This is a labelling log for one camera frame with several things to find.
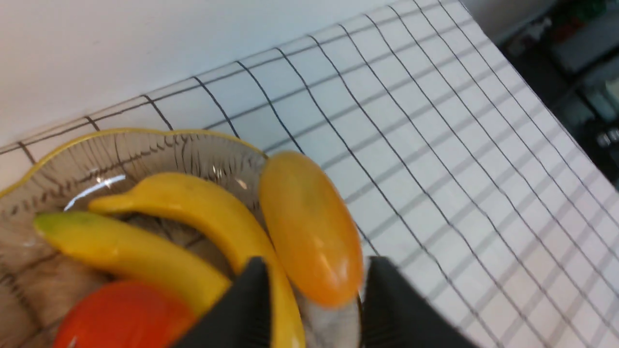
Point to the red apple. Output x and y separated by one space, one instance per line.
125 314

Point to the right yellow banana green tip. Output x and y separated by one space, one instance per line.
125 250

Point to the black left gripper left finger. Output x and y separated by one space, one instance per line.
241 318

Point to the glass plate with gold rim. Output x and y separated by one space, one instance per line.
40 285

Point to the white grid tablecloth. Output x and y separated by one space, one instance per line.
449 163

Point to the left yellow banana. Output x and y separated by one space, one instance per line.
226 222

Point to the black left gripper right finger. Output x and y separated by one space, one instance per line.
395 315

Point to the orange mango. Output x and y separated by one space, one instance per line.
312 230

